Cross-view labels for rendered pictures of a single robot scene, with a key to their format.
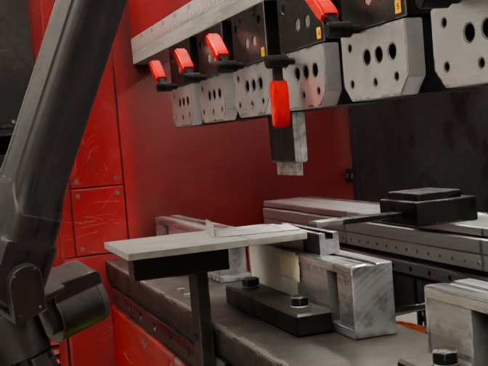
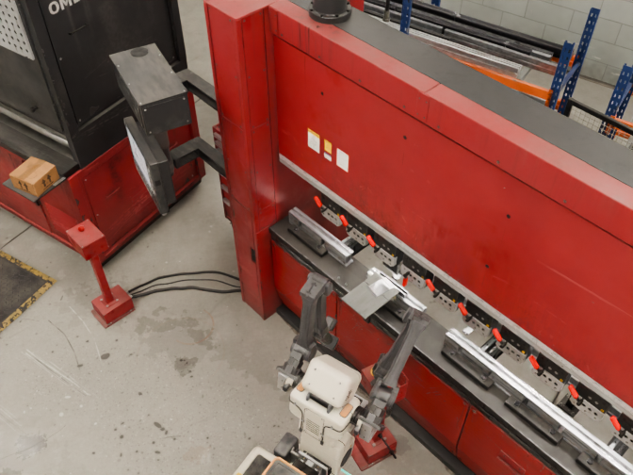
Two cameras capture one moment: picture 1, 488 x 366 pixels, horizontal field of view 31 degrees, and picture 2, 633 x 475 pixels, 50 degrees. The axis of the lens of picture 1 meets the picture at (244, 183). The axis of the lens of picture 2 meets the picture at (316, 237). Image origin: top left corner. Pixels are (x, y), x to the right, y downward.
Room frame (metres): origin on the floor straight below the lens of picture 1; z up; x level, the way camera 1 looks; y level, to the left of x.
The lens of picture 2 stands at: (-0.64, 1.24, 3.86)
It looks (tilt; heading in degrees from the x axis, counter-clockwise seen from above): 47 degrees down; 336
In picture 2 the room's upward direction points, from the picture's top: straight up
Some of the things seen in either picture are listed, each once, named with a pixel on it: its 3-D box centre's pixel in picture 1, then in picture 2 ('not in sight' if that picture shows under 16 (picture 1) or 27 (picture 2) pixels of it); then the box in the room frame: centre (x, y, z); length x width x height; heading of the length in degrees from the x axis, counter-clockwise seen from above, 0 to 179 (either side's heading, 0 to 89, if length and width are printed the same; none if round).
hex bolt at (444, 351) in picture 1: (445, 356); not in sight; (0.85, -0.18, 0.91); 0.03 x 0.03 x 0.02
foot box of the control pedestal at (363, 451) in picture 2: not in sight; (370, 443); (0.92, 0.19, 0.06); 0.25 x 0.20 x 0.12; 95
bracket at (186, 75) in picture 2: not in sight; (191, 96); (2.48, 0.61, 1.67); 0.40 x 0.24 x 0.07; 19
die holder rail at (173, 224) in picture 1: (197, 244); (320, 236); (1.86, 0.11, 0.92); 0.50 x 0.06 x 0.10; 19
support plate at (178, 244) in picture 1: (202, 240); (370, 295); (1.29, 0.07, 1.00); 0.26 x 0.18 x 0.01; 109
